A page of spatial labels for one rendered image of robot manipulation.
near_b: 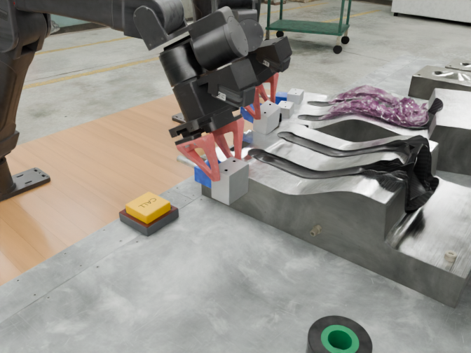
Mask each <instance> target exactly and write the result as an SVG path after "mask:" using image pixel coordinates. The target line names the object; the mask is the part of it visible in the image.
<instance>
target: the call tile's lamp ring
mask: <svg viewBox="0 0 471 353"><path fill-rule="evenodd" d="M170 207H171V208H172V209H171V210H170V211H168V212H166V213H165V214H163V215H162V216H160V217H158V218H157V219H155V220H154V221H152V222H151V223H149V224H145V223H144V222H142V221H140V220H139V219H136V218H135V217H133V216H131V215H129V214H127V213H125V211H126V208H125V209H124V210H122V211H120V212H119V213H121V214H122V215H124V216H126V217H128V218H129V219H132V220H133V221H135V222H137V223H139V224H140V225H142V226H144V227H146V228H148V227H149V226H151V225H153V224H154V223H156V222H157V221H159V220H161V219H162V218H164V217H165V216H167V215H168V214H170V213H172V212H173V211H175V210H176V209H178V208H177V207H174V206H172V205H170Z"/></svg>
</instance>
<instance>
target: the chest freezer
mask: <svg viewBox="0 0 471 353"><path fill-rule="evenodd" d="M391 12H394V15H393V16H397V14H398V13H404V14H410V15H419V16H424V17H429V18H439V19H444V20H453V21H459V22H468V23H471V0H392V8H391Z"/></svg>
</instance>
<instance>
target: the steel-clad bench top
mask: <svg viewBox="0 0 471 353"><path fill-rule="evenodd" d="M448 63H450V62H447V61H441V60H434V59H429V58H424V57H416V56H412V55H400V56H399V57H397V58H396V59H394V60H392V61H391V62H389V63H387V64H385V65H383V66H382V67H380V68H378V69H377V70H375V71H373V72H371V73H370V74H368V75H366V76H364V77H363V78H361V79H359V80H358V81H355V82H354V83H352V84H350V85H349V86H347V87H345V88H344V89H342V90H340V91H338V92H336V93H335V94H338V93H340V92H344V91H347V90H349V89H352V88H355V87H358V86H362V85H372V86H375V87H378V88H383V89H384V90H388V91H390V92H393V93H395V94H397V95H401V96H403V97H407V98H411V99H417V100H423V101H428V100H424V99H419V98H415V97H409V96H408V93H409V87H410V83H411V77H412V75H414V74H415V73H416V72H417V71H419V70H421V69H422V68H423V67H425V66H426V65H430V66H434V67H442V68H445V66H446V65H447V64H448ZM335 94H334V95H335ZM158 196H159V197H161V198H163V199H165V200H167V201H169V202H170V204H171V205H172V206H174V207H177V208H178V209H179V217H178V218H176V219H175V220H174V221H171V222H170V223H169V224H167V225H166V226H164V227H162V228H161V229H160V230H157V231H156V232H155V233H153V234H152V235H150V236H148V237H147V236H146V235H144V234H142V233H141V232H139V231H137V230H135V229H134V228H132V227H130V226H128V225H127V224H125V223H123V222H122V221H120V218H118V219H116V220H115V221H112V222H111V223H109V224H107V225H106V226H104V227H102V228H100V229H99V230H97V231H95V232H94V233H92V234H90V235H89V236H87V237H84V238H83V239H82V240H79V241H78V242H76V243H74V244H73V245H71V246H70V247H67V248H66V249H64V250H62V251H61V252H59V253H57V254H56V255H54V256H52V257H50V258H48V259H47V260H45V261H43V262H42V263H40V264H38V265H36V266H34V267H33V268H31V269H29V270H28V271H26V272H24V273H22V274H21V275H19V276H17V277H15V278H14V279H12V280H11V281H9V282H6V283H5V284H3V285H1V286H0V353H306V345H307V339H308V331H309V328H310V327H311V325H312V324H313V323H314V322H315V321H316V320H318V319H319V318H322V317H326V316H330V315H337V316H342V317H347V318H349V319H352V320H353V321H356V322H357V323H358V324H360V325H361V326H362V327H363V328H364V329H365V330H366V331H367V333H368V334H369V336H370V338H371V341H372V345H373V350H372V353H471V275H470V277H469V279H468V281H467V284H466V285H465V288H464V290H463V292H462V295H461V297H460V299H459V301H458V304H457V306H456V308H452V307H450V306H448V305H445V304H443V303H441V302H439V301H437V300H435V299H432V298H430V297H428V296H425V295H423V294H422V293H419V292H417V291H414V290H413V289H410V288H408V287H406V286H403V285H401V284H399V283H397V282H394V281H392V280H391V279H388V278H386V277H383V276H381V275H379V274H377V273H375V272H372V271H370V270H368V269H366V268H363V267H361V266H359V265H357V264H355V263H352V262H350V261H348V260H346V259H344V258H341V257H339V256H337V255H335V254H332V253H330V252H328V251H326V250H324V249H321V248H319V247H317V246H315V245H313V244H310V243H308V242H306V241H304V240H301V239H299V238H297V237H295V236H293V235H290V234H288V233H286V232H284V231H281V230H279V229H277V228H274V227H273V226H270V225H268V224H266V223H264V222H262V221H259V220H257V219H255V218H252V217H251V216H248V215H246V214H244V213H242V212H239V211H237V210H235V209H233V208H230V207H228V206H226V205H223V204H222V203H220V202H217V201H215V200H213V199H211V198H208V197H206V196H204V195H202V190H201V184H200V183H198V182H196V181H195V179H194V175H193V176H190V177H189V178H188V179H185V180H184V181H182V182H180V183H179V184H177V185H175V186H173V187H172V188H170V189H168V190H166V191H165V192H163V193H161V194H160V195H158Z"/></svg>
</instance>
